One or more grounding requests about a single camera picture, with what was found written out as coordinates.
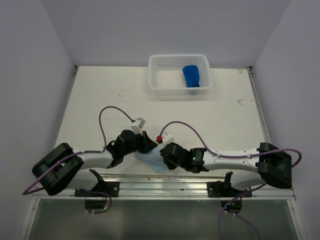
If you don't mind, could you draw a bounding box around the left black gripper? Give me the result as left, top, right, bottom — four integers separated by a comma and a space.
122, 129, 158, 156

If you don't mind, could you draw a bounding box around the light blue towel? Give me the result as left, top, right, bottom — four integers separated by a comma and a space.
134, 146, 168, 174

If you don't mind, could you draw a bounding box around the dark blue towel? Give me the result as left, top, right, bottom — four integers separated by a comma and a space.
182, 65, 200, 88

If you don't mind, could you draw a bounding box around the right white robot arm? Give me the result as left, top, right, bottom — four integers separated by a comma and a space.
159, 142, 292, 198

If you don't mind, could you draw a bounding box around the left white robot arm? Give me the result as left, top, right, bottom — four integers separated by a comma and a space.
31, 129, 158, 196

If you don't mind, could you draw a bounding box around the white perforated plastic basket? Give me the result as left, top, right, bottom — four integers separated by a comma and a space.
148, 54, 212, 96

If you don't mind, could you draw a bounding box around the red cable connector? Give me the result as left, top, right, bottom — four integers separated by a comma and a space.
156, 135, 163, 144

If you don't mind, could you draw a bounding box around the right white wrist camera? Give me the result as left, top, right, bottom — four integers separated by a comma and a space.
161, 132, 175, 147

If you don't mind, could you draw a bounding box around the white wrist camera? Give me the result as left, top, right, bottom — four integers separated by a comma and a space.
130, 118, 146, 135
161, 132, 175, 147

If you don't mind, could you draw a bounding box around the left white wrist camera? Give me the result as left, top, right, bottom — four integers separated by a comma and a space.
130, 118, 146, 135

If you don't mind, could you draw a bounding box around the aluminium mounting rail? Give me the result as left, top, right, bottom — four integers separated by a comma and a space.
32, 174, 296, 200

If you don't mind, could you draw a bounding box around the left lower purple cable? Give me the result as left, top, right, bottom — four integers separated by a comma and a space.
84, 189, 113, 215

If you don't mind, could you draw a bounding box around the purple cable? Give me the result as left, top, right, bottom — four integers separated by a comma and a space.
84, 189, 113, 215
159, 120, 303, 240
224, 209, 263, 240
22, 106, 136, 196

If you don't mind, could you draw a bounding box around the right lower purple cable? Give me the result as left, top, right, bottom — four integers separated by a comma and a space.
224, 209, 263, 240

